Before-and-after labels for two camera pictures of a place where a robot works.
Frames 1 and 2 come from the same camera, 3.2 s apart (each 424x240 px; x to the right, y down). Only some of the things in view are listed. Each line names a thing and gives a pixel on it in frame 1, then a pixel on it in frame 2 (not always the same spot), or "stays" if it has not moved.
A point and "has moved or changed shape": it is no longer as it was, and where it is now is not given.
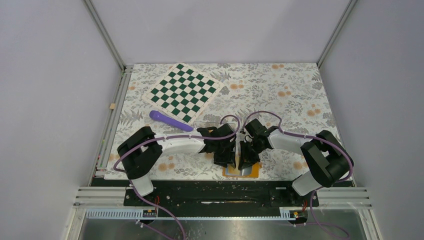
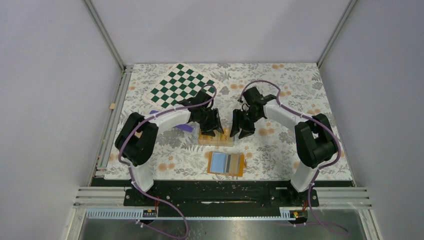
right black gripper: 246,159 -> 247,130
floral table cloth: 288,96 stays
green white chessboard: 183,92 stays
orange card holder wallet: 250,171 has moved or changed shape
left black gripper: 229,158 -> 215,123
